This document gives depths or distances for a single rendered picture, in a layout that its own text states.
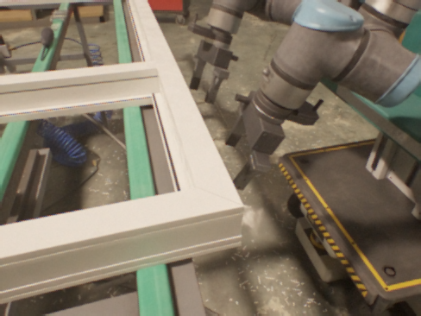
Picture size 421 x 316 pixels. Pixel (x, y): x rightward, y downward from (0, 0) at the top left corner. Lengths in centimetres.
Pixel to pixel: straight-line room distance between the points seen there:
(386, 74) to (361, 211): 79
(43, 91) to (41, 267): 42
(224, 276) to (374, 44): 108
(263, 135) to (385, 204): 85
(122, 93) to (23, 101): 19
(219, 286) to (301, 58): 104
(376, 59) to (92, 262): 48
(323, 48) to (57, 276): 46
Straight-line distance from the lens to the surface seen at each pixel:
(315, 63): 55
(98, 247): 37
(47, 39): 114
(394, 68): 58
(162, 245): 38
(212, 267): 143
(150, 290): 39
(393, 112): 107
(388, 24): 69
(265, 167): 59
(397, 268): 118
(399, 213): 135
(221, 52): 91
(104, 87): 71
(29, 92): 74
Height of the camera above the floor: 119
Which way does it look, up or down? 38 degrees down
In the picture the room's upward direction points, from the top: 1 degrees counter-clockwise
